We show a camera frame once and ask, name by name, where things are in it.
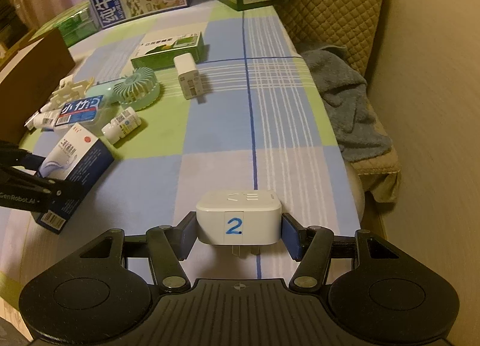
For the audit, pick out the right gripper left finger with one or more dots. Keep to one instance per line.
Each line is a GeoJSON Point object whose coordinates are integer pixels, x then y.
{"type": "Point", "coordinates": [168, 246]}

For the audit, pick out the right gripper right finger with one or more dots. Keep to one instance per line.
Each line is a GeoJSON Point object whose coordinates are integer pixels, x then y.
{"type": "Point", "coordinates": [311, 248]}

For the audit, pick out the blue white medicine box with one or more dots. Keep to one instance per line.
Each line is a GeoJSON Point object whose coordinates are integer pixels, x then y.
{"type": "Point", "coordinates": [79, 158]}

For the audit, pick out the white plug adapter numbered 2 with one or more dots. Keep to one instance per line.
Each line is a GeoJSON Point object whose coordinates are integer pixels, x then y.
{"type": "Point", "coordinates": [239, 218]}

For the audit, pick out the white ointment tube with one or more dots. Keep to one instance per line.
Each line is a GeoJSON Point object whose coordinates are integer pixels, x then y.
{"type": "Point", "coordinates": [45, 120]}

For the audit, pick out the cream plastic clip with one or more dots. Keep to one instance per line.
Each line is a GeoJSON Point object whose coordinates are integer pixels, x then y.
{"type": "Point", "coordinates": [67, 91]}

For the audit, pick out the small white pill bottle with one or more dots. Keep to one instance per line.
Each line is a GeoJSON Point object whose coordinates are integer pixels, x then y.
{"type": "Point", "coordinates": [121, 126]}

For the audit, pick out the mint handheld fan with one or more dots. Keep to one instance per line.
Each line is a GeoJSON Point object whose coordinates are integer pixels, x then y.
{"type": "Point", "coordinates": [138, 90]}

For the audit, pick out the white charger plug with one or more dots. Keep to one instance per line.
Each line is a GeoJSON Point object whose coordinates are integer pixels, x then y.
{"type": "Point", "coordinates": [188, 76]}

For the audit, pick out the green white medicine box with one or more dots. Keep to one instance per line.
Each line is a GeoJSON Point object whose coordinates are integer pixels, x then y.
{"type": "Point", "coordinates": [159, 53]}

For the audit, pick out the brown cardboard box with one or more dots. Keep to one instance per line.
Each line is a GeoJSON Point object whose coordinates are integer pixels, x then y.
{"type": "Point", "coordinates": [28, 78]}

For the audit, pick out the checked tablecloth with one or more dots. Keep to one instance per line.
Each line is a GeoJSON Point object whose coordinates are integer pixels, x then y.
{"type": "Point", "coordinates": [261, 125]}

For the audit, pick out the blue grey towel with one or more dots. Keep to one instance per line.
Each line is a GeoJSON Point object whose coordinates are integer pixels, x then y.
{"type": "Point", "coordinates": [343, 91]}

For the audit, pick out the green tissue pack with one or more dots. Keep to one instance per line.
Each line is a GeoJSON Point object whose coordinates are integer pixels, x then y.
{"type": "Point", "coordinates": [74, 24]}

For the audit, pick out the quilted beige sofa cover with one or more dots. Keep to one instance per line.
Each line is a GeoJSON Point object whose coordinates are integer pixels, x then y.
{"type": "Point", "coordinates": [351, 24]}

